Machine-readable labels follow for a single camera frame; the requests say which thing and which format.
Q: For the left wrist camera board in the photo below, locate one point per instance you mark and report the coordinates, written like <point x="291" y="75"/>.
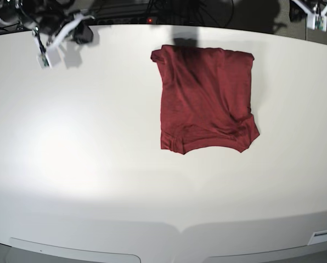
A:
<point x="321" y="23"/>

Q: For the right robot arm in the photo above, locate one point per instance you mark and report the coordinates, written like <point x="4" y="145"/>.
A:
<point x="51" y="23"/>

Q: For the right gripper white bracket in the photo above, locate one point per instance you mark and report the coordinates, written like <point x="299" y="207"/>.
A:
<point x="75" y="31"/>

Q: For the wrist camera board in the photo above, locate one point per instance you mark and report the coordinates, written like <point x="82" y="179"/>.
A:
<point x="43" y="61"/>
<point x="321" y="23"/>

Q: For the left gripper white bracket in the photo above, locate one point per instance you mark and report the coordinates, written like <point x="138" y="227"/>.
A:
<point x="308" y="10"/>

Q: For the dark red long-sleeve shirt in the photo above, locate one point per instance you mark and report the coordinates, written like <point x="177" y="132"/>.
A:
<point x="206" y="98"/>

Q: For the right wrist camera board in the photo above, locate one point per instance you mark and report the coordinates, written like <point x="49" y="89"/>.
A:
<point x="43" y="61"/>

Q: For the white power strip red switch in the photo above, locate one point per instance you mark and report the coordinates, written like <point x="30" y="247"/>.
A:
<point x="131" y="20"/>

